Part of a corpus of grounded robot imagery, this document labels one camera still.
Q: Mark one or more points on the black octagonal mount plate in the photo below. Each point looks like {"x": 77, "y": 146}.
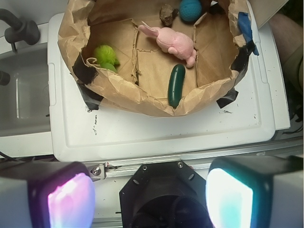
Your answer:
{"x": 164, "y": 195}

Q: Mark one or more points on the blue knitted ball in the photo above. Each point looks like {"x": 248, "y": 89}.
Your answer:
{"x": 190, "y": 10}

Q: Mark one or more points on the pink rubber bunny toy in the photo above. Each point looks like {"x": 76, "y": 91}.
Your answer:
{"x": 173, "y": 42}

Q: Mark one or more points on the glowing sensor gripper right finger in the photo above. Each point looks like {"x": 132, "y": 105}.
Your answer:
{"x": 256, "y": 192}

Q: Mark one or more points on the white sink basin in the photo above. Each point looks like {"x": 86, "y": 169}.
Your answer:
{"x": 24, "y": 101}

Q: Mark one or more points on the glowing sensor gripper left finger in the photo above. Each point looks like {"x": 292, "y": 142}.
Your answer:
{"x": 39, "y": 194}

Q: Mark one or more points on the blue masking tape strip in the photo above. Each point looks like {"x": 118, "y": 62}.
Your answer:
{"x": 244, "y": 25}

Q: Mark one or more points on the lime green plastic toy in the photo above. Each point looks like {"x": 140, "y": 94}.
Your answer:
{"x": 106, "y": 57}

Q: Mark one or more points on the white plastic bin lid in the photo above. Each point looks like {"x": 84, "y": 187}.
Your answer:
{"x": 109, "y": 134}

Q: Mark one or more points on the brown rock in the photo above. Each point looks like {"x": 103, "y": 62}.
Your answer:
{"x": 168, "y": 14}

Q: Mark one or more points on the brown paper bag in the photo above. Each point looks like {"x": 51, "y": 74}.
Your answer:
{"x": 141, "y": 82}

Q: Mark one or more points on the dark green plastic pickle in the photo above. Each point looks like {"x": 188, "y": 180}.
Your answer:
{"x": 176, "y": 85}

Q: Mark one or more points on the black faucet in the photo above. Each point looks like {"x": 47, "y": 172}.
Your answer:
{"x": 19, "y": 29}

